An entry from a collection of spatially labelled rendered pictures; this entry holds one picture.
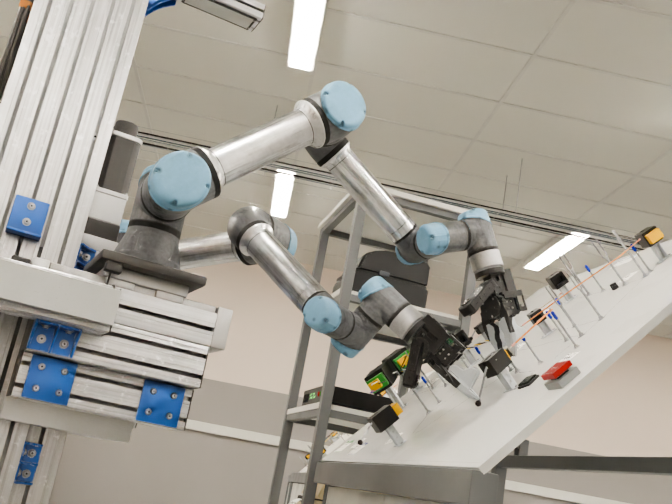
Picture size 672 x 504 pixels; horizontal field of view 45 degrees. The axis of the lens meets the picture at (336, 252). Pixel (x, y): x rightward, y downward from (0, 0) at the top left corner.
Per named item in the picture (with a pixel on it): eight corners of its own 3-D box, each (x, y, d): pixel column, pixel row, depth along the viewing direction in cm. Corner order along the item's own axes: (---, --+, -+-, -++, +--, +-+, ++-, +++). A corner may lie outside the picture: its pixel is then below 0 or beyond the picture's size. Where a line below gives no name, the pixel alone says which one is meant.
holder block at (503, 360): (487, 378, 187) (477, 364, 187) (501, 366, 190) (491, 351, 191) (498, 374, 184) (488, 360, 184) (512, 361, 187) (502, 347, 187)
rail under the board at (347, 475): (468, 505, 147) (472, 469, 149) (313, 482, 258) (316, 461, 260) (495, 511, 148) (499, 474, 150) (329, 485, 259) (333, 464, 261)
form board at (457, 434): (323, 465, 260) (320, 460, 260) (543, 292, 295) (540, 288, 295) (483, 475, 149) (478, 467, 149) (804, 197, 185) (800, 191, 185)
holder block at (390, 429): (370, 465, 207) (348, 433, 208) (406, 436, 212) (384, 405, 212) (375, 465, 203) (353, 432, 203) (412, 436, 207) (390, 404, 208)
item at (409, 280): (347, 292, 288) (357, 240, 294) (329, 302, 310) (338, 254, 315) (426, 311, 295) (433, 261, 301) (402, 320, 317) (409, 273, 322)
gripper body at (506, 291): (529, 312, 192) (514, 264, 195) (501, 316, 188) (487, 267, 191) (509, 321, 198) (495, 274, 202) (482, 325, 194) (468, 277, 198)
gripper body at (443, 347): (464, 349, 179) (424, 312, 183) (438, 378, 181) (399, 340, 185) (470, 349, 187) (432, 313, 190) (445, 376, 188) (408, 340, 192)
